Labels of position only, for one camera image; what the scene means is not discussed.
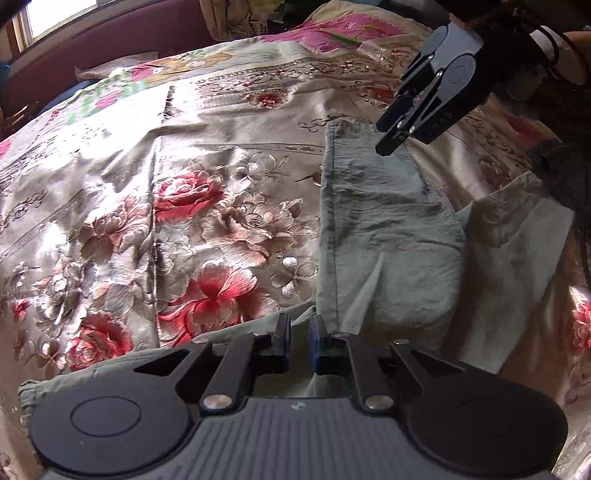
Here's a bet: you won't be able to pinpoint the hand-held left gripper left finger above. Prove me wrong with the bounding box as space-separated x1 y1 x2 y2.
133 313 291 412

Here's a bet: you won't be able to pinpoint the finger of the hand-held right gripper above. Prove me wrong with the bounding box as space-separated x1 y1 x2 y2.
375 68 468 156
397 25 451 97

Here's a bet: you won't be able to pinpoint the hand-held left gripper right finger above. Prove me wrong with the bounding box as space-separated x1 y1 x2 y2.
308 316 466 411

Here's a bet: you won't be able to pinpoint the grey-green pants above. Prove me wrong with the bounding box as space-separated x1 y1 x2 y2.
18 117 575 418

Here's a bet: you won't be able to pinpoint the person's right forearm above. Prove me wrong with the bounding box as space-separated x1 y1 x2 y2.
551 28 591 88

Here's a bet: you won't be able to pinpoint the beige cloth pile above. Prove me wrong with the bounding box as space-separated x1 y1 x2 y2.
198 0 324 40

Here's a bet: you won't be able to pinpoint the floral satin bedspread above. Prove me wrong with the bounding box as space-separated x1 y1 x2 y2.
0 0 591 480

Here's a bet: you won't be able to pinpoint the maroon upholstered headboard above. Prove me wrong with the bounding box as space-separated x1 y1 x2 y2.
7 0 220 114

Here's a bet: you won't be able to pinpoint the window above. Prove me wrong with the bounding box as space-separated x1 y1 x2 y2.
21 0 101 41

